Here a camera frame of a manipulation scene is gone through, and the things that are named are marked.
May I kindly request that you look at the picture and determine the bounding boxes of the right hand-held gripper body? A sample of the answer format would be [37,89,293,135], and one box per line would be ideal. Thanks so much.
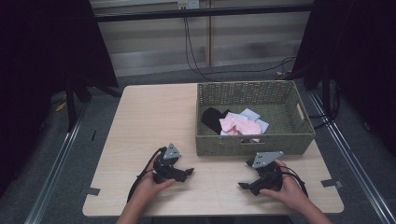
[247,150,285,197]

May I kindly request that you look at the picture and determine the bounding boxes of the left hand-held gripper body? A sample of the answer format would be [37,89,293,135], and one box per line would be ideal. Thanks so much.
[151,142,188,184]

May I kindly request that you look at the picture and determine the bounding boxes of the person's right hand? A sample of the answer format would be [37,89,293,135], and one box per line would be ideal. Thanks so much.
[259,159,309,213]

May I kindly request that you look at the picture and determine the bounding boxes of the person's left hand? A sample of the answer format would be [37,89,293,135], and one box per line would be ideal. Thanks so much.
[132,161,177,206]

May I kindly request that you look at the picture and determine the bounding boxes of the pink sock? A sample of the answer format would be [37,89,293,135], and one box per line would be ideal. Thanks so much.
[219,115,263,144]

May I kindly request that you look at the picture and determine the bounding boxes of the light blue sock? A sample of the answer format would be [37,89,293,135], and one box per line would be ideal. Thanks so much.
[238,107,271,134]

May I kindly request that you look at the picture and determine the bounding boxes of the green woven basket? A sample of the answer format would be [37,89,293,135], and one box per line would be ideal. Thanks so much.
[194,79,317,157]

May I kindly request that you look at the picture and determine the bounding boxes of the black sock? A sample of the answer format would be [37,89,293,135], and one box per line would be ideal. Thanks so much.
[201,106,232,135]

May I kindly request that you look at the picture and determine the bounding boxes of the grey tape piece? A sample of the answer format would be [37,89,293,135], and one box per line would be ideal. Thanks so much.
[319,178,344,189]
[84,187,102,197]

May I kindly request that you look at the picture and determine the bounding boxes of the black metal stand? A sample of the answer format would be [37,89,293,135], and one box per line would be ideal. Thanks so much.
[64,69,123,133]

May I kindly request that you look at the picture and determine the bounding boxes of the yellow floor scrap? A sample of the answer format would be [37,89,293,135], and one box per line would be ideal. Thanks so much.
[54,100,68,113]

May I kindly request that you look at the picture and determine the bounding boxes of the black curtain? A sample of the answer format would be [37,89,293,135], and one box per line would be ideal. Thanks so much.
[291,0,396,158]
[0,0,120,199]

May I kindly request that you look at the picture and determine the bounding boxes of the black horizontal bar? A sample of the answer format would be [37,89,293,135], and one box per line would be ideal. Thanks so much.
[92,3,315,23]

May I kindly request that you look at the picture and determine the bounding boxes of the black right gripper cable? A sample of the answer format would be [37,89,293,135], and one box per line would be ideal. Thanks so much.
[279,165,310,199]

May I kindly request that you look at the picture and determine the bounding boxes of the black floor cable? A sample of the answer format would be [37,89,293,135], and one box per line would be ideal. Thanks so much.
[308,90,341,131]

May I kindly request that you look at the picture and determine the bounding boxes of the metal floor rail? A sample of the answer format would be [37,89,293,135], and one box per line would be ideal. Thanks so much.
[307,91,396,224]
[23,104,90,224]

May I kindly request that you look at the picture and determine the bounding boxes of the black hanging cable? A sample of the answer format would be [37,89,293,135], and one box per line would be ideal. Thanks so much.
[182,17,297,83]

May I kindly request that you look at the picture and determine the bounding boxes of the white wall socket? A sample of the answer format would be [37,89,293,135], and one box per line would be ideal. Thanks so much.
[177,0,201,10]

